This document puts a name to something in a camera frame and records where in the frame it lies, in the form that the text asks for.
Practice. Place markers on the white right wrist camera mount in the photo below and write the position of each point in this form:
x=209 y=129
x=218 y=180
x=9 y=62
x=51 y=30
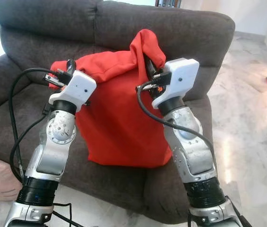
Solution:
x=178 y=80

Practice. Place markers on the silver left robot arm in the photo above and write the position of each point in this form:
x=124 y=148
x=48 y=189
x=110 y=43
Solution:
x=53 y=142

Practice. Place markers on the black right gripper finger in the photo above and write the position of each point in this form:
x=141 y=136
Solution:
x=151 y=66

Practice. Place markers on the grey-brown fabric sofa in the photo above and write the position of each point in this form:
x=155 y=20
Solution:
x=38 y=28

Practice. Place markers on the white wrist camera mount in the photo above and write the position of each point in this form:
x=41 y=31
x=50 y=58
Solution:
x=76 y=87
x=178 y=80

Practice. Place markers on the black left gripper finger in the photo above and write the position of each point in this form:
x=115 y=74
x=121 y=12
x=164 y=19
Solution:
x=71 y=66

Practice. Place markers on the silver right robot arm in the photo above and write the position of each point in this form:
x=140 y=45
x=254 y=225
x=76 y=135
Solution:
x=192 y=156

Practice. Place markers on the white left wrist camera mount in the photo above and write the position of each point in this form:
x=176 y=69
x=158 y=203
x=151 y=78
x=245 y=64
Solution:
x=76 y=87

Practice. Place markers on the red fabric pillow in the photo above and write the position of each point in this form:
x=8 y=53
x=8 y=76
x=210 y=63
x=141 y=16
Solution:
x=114 y=123

